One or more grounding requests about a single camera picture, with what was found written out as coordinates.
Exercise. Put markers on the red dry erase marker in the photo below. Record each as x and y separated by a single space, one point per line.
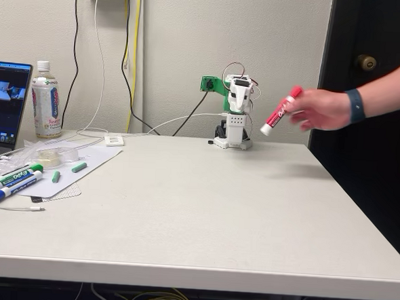
278 114

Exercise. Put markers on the green dry erase marker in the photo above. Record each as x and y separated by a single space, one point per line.
16 176

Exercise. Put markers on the person's hand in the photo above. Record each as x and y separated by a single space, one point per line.
324 110

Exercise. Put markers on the dark wrist watch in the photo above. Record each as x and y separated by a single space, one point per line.
356 106

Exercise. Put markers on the brass door knob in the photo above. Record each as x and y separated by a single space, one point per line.
365 63

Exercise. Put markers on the white plastic adapter box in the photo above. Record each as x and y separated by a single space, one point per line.
114 140

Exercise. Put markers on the dark door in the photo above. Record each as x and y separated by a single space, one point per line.
372 167

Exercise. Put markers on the white paper sheet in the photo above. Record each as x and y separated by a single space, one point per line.
97 157

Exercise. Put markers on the small green cylinder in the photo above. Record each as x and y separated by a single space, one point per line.
79 167
56 176

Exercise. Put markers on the plastic tea bottle white cap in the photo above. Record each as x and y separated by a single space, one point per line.
46 106

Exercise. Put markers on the white mesh pad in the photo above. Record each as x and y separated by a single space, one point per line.
66 193

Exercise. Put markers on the small black tag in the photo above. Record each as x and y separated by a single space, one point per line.
36 199

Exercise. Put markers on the clear plastic bags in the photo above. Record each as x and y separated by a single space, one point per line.
16 155

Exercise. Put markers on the grey laptop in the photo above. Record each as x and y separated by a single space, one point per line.
5 111

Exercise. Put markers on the green camera mount with camera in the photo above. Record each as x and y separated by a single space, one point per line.
217 84

